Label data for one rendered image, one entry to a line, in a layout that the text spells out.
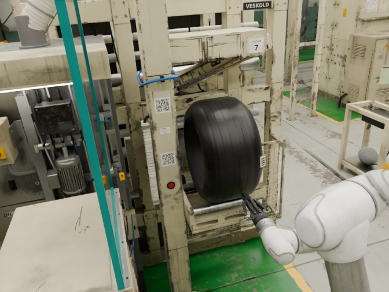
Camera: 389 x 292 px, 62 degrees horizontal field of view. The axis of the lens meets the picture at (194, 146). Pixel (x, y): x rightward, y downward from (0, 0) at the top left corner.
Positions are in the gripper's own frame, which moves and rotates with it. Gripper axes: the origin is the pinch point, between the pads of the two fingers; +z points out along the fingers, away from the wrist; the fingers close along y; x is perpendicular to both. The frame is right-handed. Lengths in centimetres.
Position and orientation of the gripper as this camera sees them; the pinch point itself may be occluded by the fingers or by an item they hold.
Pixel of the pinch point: (245, 196)
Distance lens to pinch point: 170.9
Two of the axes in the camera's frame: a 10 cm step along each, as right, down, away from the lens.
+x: 0.3, 8.5, 5.2
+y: -9.6, 1.7, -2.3
